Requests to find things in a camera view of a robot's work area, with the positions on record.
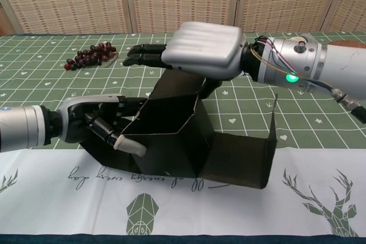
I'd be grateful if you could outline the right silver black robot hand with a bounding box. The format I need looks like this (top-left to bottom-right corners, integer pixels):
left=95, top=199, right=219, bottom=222
left=122, top=21, right=254, bottom=101

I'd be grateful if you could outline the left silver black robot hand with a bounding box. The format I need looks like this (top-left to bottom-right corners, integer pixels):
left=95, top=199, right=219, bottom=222
left=47, top=94, right=148, bottom=158

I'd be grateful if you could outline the black foldable cardboard box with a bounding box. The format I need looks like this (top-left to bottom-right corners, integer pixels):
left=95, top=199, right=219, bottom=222
left=81, top=69, right=280, bottom=190

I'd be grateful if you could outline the dark red grape bunch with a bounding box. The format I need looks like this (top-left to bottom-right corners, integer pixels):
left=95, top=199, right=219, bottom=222
left=63, top=42, right=118, bottom=71

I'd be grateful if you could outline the green checked tablecloth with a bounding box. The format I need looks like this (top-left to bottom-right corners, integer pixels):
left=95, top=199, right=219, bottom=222
left=0, top=31, right=366, bottom=239

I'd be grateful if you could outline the round brown woven coaster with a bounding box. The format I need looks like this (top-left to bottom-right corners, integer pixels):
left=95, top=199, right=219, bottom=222
left=327, top=40, right=366, bottom=52

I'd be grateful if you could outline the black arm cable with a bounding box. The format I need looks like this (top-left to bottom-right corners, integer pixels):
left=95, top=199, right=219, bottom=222
left=330, top=86, right=366, bottom=126

